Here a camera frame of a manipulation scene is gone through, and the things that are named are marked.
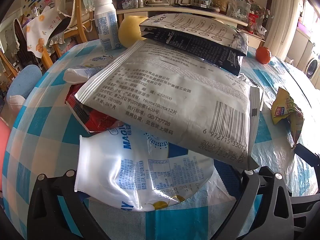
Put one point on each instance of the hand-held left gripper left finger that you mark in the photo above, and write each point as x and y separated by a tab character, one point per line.
37	195

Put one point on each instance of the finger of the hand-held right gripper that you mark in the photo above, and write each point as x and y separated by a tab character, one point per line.
308	155

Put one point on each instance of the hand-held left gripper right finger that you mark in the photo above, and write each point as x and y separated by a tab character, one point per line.
275	205

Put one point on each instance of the yellow green snack wrapper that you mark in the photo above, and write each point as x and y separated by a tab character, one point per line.
285	105

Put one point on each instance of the red foil wrapper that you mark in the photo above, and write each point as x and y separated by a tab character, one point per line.
100	120

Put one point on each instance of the black and white packet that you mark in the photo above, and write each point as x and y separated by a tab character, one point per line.
200	45

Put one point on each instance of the grey wet wipes packet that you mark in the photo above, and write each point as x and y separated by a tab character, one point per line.
162	92

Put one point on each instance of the blue checkered tablecloth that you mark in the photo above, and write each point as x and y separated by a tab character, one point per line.
37	142

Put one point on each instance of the washing machine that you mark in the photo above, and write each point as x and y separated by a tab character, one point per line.
313	66

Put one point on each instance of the tangerine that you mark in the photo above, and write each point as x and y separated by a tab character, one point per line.
263	55

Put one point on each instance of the white side cabinet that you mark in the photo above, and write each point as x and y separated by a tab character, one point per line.
300	45

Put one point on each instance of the light wooden chair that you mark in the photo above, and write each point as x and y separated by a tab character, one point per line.
7	67
74	10

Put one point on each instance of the beige curtain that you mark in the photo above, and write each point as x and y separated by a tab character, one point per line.
282	17

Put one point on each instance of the dark wooden chair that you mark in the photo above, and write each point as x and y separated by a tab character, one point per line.
21	42

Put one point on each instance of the white orange-print table cloth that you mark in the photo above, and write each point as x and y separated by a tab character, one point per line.
37	37

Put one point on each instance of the clear printed plastic bag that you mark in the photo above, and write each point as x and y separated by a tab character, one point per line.
238	7

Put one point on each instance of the glass jar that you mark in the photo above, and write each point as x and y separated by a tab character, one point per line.
36	11

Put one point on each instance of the white bottle blue label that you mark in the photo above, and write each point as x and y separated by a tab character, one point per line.
107	25

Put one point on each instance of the yellow apple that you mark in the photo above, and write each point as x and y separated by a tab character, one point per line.
130	32

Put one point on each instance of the white TV cabinet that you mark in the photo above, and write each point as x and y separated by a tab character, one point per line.
155	10

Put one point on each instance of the cluster of small clear bottles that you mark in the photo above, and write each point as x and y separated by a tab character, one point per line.
132	3

